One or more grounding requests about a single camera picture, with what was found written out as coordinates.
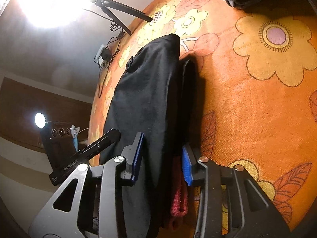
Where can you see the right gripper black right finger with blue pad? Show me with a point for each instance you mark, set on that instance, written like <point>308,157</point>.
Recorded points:
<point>193,166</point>

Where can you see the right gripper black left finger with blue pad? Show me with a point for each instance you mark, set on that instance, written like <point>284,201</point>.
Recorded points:
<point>133,157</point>

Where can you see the black pants with red waistband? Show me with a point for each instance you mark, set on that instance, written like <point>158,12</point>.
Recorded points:
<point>154,96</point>

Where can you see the small white desk lamp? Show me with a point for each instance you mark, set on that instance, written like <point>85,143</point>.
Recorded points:
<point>40,120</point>

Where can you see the white power strip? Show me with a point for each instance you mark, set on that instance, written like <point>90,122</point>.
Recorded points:
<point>98,59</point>

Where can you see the black power adapter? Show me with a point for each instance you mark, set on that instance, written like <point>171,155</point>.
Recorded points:
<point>106,54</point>

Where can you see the orange floral bedsheet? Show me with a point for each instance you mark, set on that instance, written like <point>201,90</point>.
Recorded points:
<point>256,89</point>

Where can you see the small black tripod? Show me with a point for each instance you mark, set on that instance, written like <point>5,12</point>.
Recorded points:
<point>105,5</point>

